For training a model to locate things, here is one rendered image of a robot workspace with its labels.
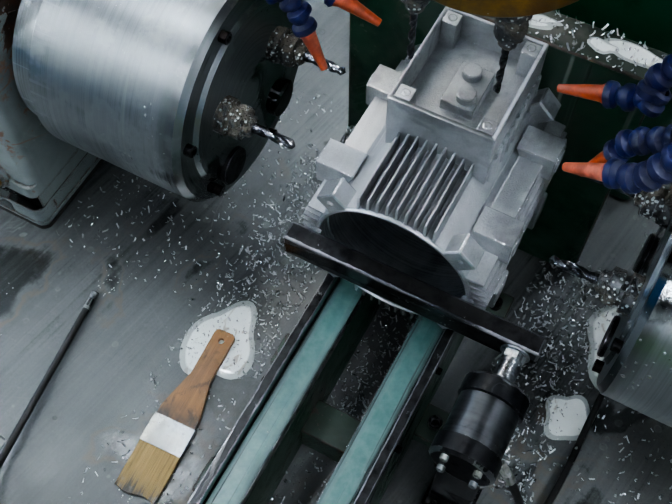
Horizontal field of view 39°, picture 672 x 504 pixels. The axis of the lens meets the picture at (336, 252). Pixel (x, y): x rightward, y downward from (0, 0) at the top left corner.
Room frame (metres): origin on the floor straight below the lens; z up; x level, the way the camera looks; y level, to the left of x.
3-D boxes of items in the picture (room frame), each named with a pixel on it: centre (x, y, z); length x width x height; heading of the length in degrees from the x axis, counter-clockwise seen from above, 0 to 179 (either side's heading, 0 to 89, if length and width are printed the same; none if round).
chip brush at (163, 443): (0.35, 0.17, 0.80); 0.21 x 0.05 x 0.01; 155
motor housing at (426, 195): (0.50, -0.10, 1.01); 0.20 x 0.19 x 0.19; 152
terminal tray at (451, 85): (0.53, -0.12, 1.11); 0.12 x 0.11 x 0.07; 152
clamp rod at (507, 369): (0.29, -0.14, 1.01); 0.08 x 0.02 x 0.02; 152
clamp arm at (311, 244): (0.38, -0.07, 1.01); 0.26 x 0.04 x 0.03; 62
